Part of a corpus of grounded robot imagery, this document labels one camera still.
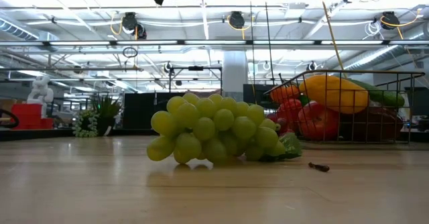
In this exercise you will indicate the yellow orange mango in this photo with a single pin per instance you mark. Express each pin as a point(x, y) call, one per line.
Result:
point(335, 95)

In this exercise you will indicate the red bell pepper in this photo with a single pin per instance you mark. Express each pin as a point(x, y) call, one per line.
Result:
point(290, 113)

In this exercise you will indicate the red apple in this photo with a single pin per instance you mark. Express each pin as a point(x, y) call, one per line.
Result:
point(316, 123)

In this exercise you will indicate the green cucumber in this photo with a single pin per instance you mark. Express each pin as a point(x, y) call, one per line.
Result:
point(385, 98)

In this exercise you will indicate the ceiling light strip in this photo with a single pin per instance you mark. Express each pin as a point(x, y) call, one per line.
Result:
point(214, 42)

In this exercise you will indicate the white pillar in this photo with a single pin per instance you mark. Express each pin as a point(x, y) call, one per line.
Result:
point(234, 73)

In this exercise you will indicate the black monitor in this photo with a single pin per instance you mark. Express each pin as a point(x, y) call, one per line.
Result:
point(419, 100)
point(251, 93)

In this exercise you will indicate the black partition panel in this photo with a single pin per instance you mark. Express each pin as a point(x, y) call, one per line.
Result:
point(140, 106)

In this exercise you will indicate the purple grape bunch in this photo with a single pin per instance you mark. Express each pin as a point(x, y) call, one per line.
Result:
point(282, 125)

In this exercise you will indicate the potted succulent plant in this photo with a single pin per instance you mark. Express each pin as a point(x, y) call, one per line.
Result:
point(107, 111)

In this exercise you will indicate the green grape bunch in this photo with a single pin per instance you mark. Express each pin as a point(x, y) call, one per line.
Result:
point(204, 128)

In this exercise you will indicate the white robot statue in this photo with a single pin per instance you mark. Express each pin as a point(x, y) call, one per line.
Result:
point(40, 90)

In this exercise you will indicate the small brown stem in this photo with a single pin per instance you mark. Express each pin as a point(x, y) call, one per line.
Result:
point(318, 167)

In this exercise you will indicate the red box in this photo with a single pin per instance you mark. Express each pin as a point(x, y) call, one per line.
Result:
point(30, 116)

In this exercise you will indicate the black metal stand frame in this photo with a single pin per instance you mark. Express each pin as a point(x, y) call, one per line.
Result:
point(196, 68)

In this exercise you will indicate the black table frame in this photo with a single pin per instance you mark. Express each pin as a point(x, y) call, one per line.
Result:
point(40, 135)

